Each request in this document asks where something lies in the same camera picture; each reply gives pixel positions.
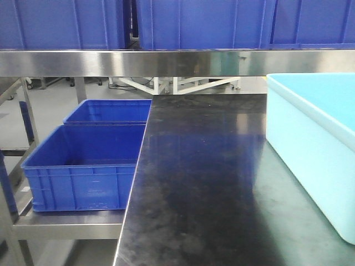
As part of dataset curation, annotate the stainless steel lower shelf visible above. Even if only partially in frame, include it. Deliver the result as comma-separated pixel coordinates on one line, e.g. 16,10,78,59
10,210,125,241

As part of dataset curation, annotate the steel shelf upright post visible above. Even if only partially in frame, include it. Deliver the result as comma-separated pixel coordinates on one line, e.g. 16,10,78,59
20,78,39,147

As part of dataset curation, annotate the upper middle blue crate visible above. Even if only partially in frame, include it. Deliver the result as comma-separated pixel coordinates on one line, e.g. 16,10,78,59
136,1,276,50

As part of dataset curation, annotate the blue crate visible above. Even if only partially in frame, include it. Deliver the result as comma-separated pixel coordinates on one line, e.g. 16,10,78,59
270,1,354,50
136,1,276,50
1,1,130,50

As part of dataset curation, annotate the light blue plastic tub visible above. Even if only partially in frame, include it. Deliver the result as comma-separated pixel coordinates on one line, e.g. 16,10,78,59
266,73,354,244

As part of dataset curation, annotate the blue crate shelf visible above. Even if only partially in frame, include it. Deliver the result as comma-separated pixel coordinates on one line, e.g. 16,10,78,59
22,124,145,212
63,99,152,125

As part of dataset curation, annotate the far blue crate lower shelf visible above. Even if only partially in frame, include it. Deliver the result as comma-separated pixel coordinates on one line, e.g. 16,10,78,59
63,99,152,125

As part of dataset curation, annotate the near blue crate lower shelf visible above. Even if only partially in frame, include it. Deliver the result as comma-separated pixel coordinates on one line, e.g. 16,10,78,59
22,124,145,212

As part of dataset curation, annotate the upper left blue crate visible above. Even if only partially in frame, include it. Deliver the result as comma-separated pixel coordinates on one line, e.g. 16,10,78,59
1,1,130,50

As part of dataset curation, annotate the upper right blue crate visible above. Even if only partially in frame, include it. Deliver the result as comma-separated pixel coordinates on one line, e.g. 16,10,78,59
270,1,354,50

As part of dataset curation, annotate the stainless steel upper shelf beam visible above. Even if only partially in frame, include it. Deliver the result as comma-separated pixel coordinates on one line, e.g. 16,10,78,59
1,50,354,77

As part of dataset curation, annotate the white metal frame background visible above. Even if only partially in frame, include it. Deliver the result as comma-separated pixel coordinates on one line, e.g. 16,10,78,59
108,76,241,95

